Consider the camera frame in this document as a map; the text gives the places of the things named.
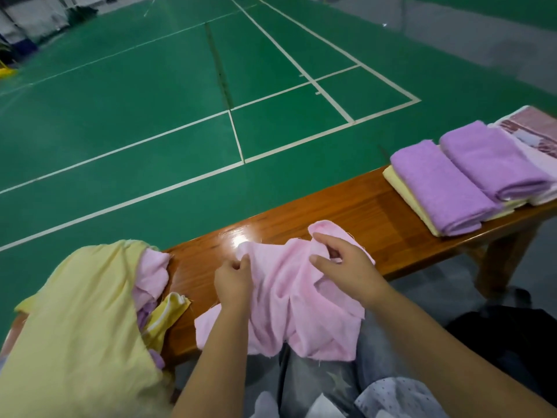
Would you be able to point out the person's left hand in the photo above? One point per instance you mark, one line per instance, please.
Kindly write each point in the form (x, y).
(235, 284)

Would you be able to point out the person's right hand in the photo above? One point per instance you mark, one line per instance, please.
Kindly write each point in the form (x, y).
(352, 270)

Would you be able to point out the light pink towel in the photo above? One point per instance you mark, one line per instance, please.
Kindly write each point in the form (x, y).
(152, 274)
(296, 300)
(545, 196)

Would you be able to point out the yellow white striped cloth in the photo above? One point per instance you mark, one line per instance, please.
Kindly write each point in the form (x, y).
(170, 313)

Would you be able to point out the pale yellow towel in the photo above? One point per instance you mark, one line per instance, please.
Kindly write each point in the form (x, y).
(400, 189)
(78, 344)
(505, 210)

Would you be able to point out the purple towel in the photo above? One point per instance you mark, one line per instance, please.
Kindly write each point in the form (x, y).
(492, 159)
(439, 187)

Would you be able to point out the red patterned towel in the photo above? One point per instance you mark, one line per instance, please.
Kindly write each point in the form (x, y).
(535, 126)

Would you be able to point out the person's left forearm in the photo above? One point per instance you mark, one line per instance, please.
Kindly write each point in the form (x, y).
(213, 370)

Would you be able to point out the person's right forearm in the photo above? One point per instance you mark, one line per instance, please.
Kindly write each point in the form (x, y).
(461, 361)

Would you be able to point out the person's grey trousers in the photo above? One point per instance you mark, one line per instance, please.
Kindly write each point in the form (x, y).
(326, 387)

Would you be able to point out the brown wooden bench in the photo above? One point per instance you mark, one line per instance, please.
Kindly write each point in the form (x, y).
(278, 217)

